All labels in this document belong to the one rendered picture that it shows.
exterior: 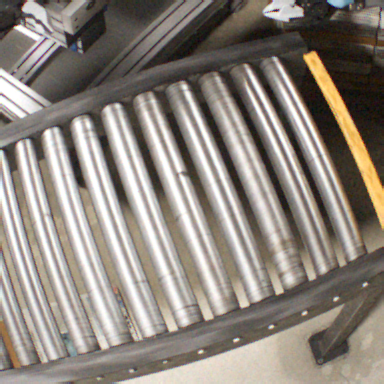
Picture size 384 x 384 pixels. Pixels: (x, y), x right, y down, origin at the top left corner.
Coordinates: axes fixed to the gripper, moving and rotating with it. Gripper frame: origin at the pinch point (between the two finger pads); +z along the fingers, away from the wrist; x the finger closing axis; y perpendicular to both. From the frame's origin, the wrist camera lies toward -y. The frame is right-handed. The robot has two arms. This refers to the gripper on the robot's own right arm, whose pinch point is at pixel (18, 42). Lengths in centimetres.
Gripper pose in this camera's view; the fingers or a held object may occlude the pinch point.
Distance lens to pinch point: 114.6
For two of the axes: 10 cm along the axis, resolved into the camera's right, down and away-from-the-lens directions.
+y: -1.0, 4.5, 8.9
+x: -8.8, 3.7, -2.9
